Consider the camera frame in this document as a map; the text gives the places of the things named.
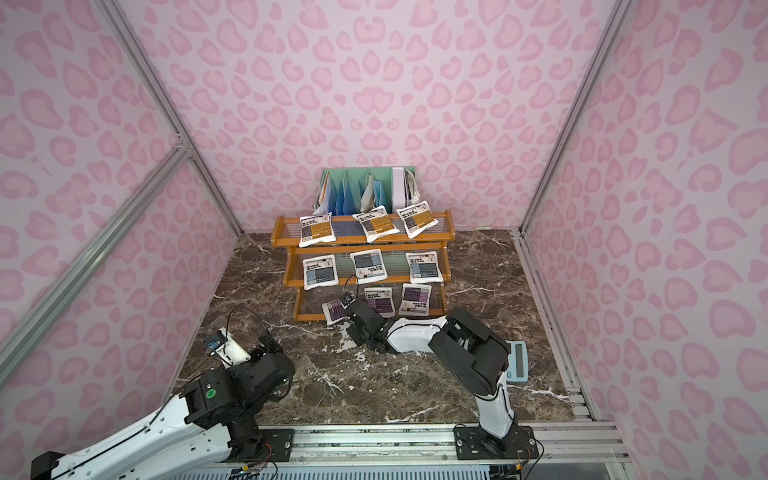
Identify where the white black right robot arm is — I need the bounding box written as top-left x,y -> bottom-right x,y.
340,293 -> 514,439

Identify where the blue coffee bag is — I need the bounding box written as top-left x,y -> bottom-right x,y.
405,251 -> 444,284
302,255 -> 339,291
350,249 -> 388,284

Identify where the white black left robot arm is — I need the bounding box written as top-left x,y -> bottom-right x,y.
30,328 -> 295,479

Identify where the orange wooden three-tier shelf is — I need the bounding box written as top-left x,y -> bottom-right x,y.
271,210 -> 456,322

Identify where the green file organizer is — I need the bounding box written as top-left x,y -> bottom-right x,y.
312,166 -> 422,216

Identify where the plain white bag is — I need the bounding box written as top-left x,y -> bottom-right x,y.
322,300 -> 349,326

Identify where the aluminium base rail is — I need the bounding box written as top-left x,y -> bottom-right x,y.
179,419 -> 631,480

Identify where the yellow coffee bag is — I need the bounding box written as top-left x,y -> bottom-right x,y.
396,200 -> 438,239
299,213 -> 337,248
353,206 -> 400,243

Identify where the white binder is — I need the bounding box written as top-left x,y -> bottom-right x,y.
391,167 -> 407,211

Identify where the light blue calculator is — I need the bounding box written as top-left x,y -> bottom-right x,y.
506,341 -> 529,384

